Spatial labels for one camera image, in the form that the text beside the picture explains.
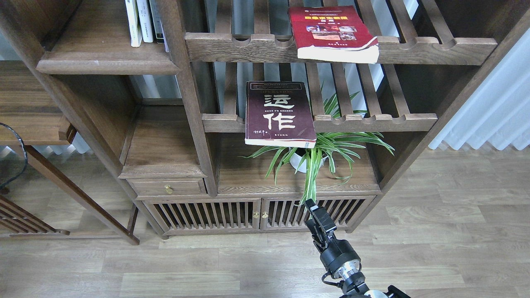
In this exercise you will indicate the pale purple upright book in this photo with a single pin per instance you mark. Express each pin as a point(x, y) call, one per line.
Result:
point(167, 50)

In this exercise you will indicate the dark maroon book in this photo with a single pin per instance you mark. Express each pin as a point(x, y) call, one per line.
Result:
point(278, 114)

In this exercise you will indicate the white spine upright book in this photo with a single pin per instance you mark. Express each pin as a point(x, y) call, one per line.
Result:
point(144, 12)

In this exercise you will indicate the spider plant in white pot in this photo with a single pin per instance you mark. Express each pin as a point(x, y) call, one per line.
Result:
point(327, 145)

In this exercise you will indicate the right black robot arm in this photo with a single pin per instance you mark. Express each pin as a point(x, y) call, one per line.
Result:
point(358, 288)

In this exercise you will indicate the dark spine upright book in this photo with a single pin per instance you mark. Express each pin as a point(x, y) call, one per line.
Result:
point(158, 31)

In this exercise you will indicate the wooden side furniture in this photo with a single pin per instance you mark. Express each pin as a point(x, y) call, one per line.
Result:
point(29, 117)

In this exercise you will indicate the dark wooden bookshelf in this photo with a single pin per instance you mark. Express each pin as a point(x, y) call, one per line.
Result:
point(155, 118)

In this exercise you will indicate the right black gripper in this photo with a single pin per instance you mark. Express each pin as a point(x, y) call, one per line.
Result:
point(338, 257)

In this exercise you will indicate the white curtain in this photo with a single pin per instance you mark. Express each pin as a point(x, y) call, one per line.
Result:
point(498, 112)

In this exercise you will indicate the red cover book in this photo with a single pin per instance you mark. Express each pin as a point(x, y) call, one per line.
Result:
point(332, 34)

